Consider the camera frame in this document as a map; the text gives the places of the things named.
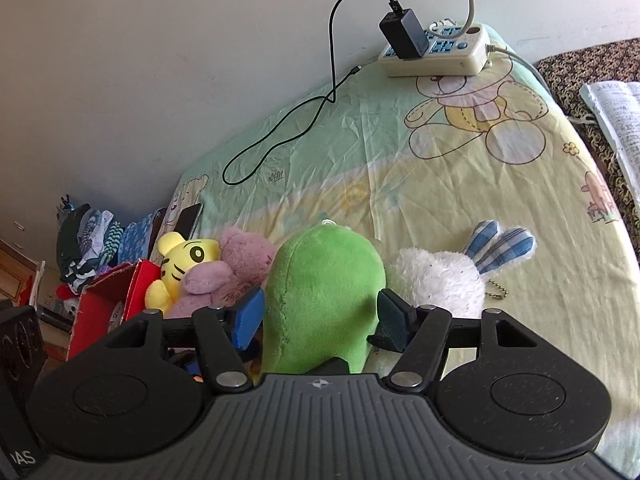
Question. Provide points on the green plush toy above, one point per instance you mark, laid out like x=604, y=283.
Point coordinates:
x=320, y=300

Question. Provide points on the blue patterned cloth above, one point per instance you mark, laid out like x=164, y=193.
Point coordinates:
x=140, y=237

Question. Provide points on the black charger adapter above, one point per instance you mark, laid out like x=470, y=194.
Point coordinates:
x=405, y=35

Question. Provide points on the cartoon bear printed bedsheet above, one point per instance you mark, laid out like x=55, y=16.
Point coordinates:
x=400, y=160

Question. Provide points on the pink teddy bear plush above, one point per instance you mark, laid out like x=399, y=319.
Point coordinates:
x=240, y=260

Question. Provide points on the cream power strip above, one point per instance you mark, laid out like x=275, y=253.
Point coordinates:
x=450, y=60

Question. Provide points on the wooden door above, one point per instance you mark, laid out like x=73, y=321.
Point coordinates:
x=12, y=270

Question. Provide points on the black cylinder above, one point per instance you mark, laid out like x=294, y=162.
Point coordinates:
x=54, y=320

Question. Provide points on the black clip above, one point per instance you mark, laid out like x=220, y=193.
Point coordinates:
x=66, y=202

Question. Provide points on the yellow tiger plush toy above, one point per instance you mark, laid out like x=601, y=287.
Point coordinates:
x=180, y=260

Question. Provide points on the open paper booklet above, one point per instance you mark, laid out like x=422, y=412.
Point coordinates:
x=620, y=110

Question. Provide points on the red toy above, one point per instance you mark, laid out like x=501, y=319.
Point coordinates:
x=64, y=292

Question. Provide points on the red cardboard box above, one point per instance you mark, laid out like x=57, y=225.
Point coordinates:
x=95, y=320

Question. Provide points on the black smartphone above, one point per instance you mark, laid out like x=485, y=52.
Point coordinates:
x=187, y=220

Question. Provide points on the white rabbit plush checked ears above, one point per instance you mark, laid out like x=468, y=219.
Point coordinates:
x=440, y=275

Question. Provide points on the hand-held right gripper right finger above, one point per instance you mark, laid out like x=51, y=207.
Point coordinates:
x=395, y=325

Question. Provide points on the pile of folded clothes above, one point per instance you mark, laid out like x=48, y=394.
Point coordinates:
x=85, y=240

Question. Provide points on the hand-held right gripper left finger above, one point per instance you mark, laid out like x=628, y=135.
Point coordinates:
x=250, y=317

